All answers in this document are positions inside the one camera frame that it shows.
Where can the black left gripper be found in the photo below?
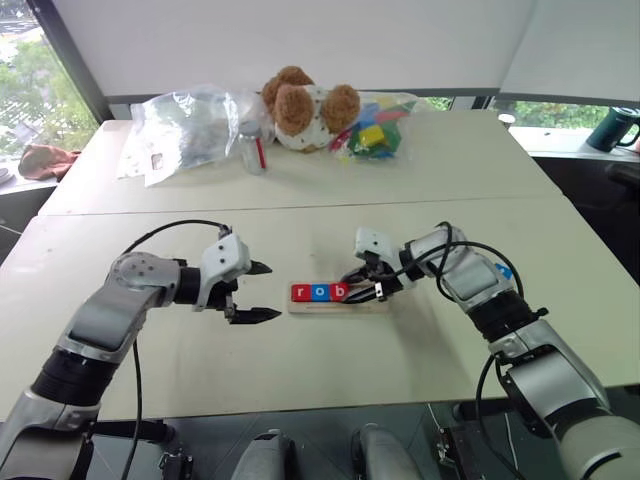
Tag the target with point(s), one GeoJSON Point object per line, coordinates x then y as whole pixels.
{"type": "Point", "coordinates": [222, 296]}

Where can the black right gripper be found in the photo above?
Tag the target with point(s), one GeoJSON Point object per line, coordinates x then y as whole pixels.
{"type": "Point", "coordinates": [385, 280]}

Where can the red letter b block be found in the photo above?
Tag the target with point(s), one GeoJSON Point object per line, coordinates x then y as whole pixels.
{"type": "Point", "coordinates": [338, 291]}

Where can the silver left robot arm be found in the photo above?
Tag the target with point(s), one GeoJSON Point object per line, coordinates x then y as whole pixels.
{"type": "Point", "coordinates": [100, 320]}

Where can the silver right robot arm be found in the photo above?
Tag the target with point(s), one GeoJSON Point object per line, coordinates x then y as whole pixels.
{"type": "Point", "coordinates": [500, 285]}

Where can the blue letter o block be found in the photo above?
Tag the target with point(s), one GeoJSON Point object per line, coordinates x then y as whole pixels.
{"type": "Point", "coordinates": [319, 293]}

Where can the wooden letter tray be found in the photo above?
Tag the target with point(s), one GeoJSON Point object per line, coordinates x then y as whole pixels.
{"type": "Point", "coordinates": [325, 309]}

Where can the red letter r block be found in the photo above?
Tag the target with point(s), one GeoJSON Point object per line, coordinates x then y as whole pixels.
{"type": "Point", "coordinates": [301, 293]}

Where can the bag of colourful blocks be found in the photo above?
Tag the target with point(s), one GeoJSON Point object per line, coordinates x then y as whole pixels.
{"type": "Point", "coordinates": [375, 136]}

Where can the clear jar with red label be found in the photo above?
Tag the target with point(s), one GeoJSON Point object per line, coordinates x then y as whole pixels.
{"type": "Point", "coordinates": [251, 156]}

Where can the dark rounded grey shape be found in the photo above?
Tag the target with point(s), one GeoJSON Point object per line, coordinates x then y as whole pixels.
{"type": "Point", "coordinates": [265, 457]}
{"type": "Point", "coordinates": [387, 455]}

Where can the brown white teddy bear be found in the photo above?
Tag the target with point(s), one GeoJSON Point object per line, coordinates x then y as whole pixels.
{"type": "Point", "coordinates": [300, 125]}

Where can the clear plastic bag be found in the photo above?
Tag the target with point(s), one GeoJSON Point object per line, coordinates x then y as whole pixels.
{"type": "Point", "coordinates": [190, 130]}

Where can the small white cup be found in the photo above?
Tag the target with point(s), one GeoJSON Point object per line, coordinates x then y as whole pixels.
{"type": "Point", "coordinates": [506, 119]}

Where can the brown cloth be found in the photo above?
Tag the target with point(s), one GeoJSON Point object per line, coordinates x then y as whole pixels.
{"type": "Point", "coordinates": [45, 161]}

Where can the white roller blind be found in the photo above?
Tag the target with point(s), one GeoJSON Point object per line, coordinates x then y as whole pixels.
{"type": "Point", "coordinates": [300, 40]}
{"type": "Point", "coordinates": [580, 45]}

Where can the black chair armrest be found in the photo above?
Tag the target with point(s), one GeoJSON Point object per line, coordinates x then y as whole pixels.
{"type": "Point", "coordinates": [625, 175]}

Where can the dark green mug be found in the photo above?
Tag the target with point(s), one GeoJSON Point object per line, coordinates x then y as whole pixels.
{"type": "Point", "coordinates": [611, 129]}

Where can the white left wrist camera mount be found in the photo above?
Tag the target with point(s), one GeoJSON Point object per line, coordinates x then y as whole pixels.
{"type": "Point", "coordinates": [226, 262]}

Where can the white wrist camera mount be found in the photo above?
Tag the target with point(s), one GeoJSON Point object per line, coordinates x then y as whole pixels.
{"type": "Point", "coordinates": [374, 241]}
{"type": "Point", "coordinates": [226, 262]}

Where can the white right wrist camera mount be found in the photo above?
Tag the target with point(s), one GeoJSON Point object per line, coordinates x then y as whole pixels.
{"type": "Point", "coordinates": [374, 241]}

